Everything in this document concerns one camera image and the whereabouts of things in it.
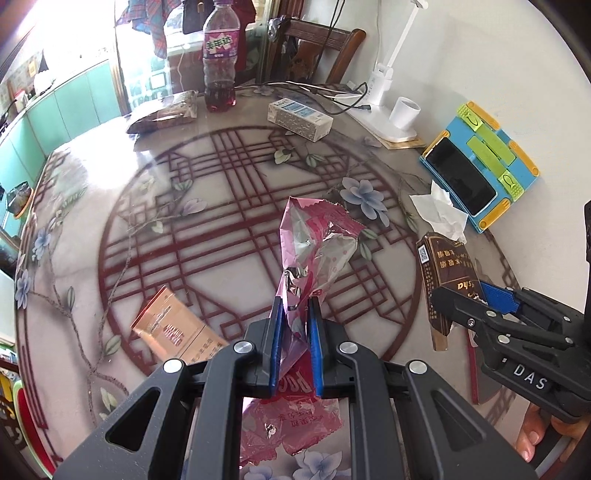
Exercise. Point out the crumpled white tissue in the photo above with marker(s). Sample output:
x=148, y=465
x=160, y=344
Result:
x=438, y=212

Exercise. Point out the red and grey flat object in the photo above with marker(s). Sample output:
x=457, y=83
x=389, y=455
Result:
x=473, y=374

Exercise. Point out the floral printed tablecloth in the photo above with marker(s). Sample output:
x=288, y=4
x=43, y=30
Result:
x=221, y=221

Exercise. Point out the purple soda bottle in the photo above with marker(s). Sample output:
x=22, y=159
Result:
x=221, y=69

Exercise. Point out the white desk lamp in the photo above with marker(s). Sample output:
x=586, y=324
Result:
x=383, y=78

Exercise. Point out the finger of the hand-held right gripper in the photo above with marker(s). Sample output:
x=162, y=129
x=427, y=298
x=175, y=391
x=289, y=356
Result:
x=461, y=304
x=501, y=297

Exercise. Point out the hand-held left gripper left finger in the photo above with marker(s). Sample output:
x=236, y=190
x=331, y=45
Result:
x=276, y=341

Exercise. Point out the green kitchen waste bin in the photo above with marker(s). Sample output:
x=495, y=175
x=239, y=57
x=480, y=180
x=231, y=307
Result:
x=21, y=203

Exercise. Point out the dark brown cigarette box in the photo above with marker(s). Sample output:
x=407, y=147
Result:
x=443, y=267

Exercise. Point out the black smartphone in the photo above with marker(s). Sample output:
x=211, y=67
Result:
x=461, y=175

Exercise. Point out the blue and green phone stand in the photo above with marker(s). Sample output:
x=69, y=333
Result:
x=489, y=147

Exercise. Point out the teal kitchen cabinets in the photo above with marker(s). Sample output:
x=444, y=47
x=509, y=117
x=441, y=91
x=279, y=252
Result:
x=69, y=106

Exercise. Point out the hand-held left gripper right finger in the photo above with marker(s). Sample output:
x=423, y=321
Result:
x=315, y=346

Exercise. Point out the red garment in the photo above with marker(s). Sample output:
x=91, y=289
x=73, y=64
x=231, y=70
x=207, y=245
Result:
x=244, y=14

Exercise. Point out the red bin with green rim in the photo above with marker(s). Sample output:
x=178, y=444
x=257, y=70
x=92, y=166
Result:
x=21, y=406

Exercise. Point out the brown snack bag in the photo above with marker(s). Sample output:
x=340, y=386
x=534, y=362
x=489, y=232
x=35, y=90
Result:
x=161, y=115

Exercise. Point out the pink plastic wrapper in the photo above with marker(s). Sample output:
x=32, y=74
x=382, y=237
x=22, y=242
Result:
x=314, y=230

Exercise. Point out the white and blue carton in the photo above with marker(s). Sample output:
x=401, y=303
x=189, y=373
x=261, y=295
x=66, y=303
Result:
x=300, y=117

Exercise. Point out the plain wooden chair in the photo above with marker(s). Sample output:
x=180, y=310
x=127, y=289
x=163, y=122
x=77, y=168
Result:
x=344, y=50

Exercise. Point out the person's right hand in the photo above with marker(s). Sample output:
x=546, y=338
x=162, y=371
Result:
x=531, y=434

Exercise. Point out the tan cigarette box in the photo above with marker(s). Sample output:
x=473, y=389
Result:
x=171, y=327

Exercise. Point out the white cup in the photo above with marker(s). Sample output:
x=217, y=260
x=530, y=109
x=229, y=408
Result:
x=404, y=113

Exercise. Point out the black handbag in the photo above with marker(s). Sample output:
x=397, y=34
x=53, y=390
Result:
x=196, y=21

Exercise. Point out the thin wooden board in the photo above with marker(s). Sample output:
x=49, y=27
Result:
x=401, y=145

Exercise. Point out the plaid cloth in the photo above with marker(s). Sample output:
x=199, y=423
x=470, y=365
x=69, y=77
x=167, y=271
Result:
x=154, y=27

